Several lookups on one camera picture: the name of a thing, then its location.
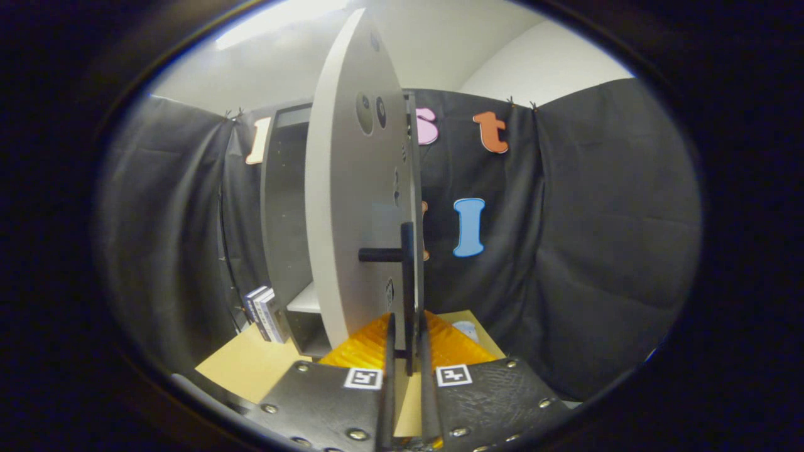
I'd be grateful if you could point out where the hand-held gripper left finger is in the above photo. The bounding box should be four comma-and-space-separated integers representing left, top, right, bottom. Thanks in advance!
242, 312, 398, 452

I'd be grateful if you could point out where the black door handle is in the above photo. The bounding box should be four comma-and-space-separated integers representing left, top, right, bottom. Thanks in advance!
358, 222, 416, 377

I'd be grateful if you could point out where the black backdrop cloth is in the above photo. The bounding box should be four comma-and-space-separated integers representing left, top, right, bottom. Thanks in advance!
94, 78, 703, 402

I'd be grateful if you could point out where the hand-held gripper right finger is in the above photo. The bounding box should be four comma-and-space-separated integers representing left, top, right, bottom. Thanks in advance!
418, 311, 571, 452

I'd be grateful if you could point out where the grey cabinet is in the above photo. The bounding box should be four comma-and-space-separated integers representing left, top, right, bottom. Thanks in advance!
261, 91, 428, 360

